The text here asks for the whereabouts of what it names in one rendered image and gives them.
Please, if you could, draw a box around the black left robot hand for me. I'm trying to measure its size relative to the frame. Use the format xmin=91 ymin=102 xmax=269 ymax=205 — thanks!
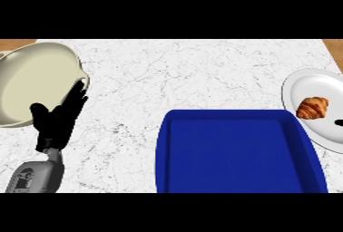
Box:
xmin=28 ymin=79 xmax=90 ymax=153

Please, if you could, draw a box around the brown croissant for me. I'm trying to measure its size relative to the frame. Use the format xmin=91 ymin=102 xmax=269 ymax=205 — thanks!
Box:
xmin=294 ymin=96 xmax=331 ymax=121

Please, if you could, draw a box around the white round plate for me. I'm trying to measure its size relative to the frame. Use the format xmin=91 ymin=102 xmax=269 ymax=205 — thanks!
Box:
xmin=279 ymin=68 xmax=343 ymax=155

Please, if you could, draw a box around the blue rectangular tray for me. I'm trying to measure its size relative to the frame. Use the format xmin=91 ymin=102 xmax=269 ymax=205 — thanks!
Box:
xmin=153 ymin=109 xmax=329 ymax=194

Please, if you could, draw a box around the cream round pot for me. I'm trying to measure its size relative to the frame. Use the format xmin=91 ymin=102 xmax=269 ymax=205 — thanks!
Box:
xmin=0 ymin=42 xmax=91 ymax=129

